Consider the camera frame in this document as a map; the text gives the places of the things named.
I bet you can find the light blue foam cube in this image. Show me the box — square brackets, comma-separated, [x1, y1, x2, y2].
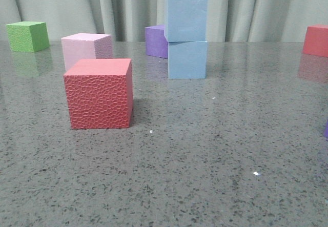
[164, 0, 208, 42]
[168, 42, 208, 79]

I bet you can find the dark purple foam cube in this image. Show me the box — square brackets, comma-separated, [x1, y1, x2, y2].
[145, 25, 168, 58]

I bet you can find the red textured foam cube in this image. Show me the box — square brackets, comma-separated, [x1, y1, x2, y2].
[64, 58, 133, 129]

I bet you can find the pink foam cube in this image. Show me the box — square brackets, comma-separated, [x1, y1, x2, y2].
[61, 33, 113, 71]

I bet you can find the grey-green curtain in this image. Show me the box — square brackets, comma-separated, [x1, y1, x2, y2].
[1, 0, 327, 42]

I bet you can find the green foam cube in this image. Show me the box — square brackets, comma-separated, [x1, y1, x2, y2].
[6, 22, 50, 52]

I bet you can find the light purple foam cube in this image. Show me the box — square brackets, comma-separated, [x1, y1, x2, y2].
[323, 121, 328, 138]

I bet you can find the red foam cube far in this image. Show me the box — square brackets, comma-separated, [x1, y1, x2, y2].
[302, 24, 328, 57]

